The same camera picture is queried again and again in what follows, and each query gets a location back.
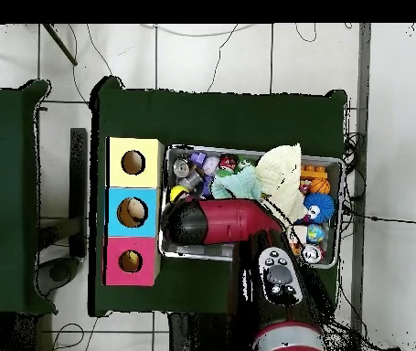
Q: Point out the yellow ball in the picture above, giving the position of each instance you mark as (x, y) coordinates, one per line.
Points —
(176, 192)

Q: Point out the mint green cloth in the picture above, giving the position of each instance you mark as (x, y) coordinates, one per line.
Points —
(240, 184)

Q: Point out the cream yellow cloth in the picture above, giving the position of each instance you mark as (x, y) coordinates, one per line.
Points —
(280, 172)

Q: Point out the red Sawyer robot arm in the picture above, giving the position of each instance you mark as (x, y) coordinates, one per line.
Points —
(236, 219)

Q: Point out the shallow clear mesh bin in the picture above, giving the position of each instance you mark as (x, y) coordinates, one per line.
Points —
(171, 155)

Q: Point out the wooden three-hole box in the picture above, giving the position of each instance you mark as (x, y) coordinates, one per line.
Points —
(119, 175)

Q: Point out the small baseball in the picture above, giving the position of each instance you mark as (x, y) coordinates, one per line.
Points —
(211, 164)

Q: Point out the green spiky ball with eye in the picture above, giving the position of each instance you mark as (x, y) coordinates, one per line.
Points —
(245, 162)

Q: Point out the dark green tablecloth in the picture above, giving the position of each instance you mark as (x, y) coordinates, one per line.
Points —
(211, 120)

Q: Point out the small orange basketball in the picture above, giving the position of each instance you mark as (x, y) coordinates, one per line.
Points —
(320, 185)

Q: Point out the blue spiky ball with eyes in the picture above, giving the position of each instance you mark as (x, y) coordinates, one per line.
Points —
(322, 204)

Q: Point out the silver drink can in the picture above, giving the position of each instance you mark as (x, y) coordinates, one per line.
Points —
(311, 253)

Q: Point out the black upright panel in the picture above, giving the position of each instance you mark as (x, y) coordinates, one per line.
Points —
(78, 190)

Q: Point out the dark slanted rod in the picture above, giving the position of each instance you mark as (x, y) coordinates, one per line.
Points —
(59, 44)

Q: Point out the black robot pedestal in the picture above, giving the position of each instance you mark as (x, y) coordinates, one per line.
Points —
(200, 334)

